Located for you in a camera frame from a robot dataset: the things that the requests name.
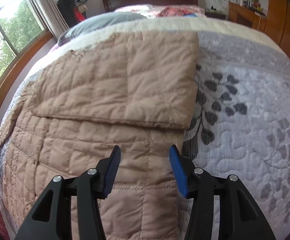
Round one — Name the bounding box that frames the beige quilted jacket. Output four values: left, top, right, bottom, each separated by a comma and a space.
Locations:
0, 31, 199, 239

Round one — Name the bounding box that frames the coat rack with clothes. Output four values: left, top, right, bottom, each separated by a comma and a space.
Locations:
57, 0, 89, 28

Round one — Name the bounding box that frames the grey leaf-pattern quilt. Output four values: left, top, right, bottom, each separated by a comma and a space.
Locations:
0, 17, 290, 239

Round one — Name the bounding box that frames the beige pleated curtain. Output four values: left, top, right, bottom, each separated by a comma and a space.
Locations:
33, 0, 69, 39

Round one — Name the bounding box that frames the grey pillow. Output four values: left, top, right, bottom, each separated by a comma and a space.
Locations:
57, 12, 146, 47

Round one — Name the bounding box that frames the wooden side desk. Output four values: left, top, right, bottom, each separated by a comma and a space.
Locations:
228, 2, 266, 32

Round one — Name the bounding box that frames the blue item on bed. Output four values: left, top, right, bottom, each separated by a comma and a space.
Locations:
184, 14, 197, 17

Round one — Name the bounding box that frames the red floral blanket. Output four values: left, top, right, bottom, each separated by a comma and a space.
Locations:
156, 5, 205, 17

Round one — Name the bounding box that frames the side window wooden frame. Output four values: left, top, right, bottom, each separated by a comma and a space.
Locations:
0, 0, 53, 109

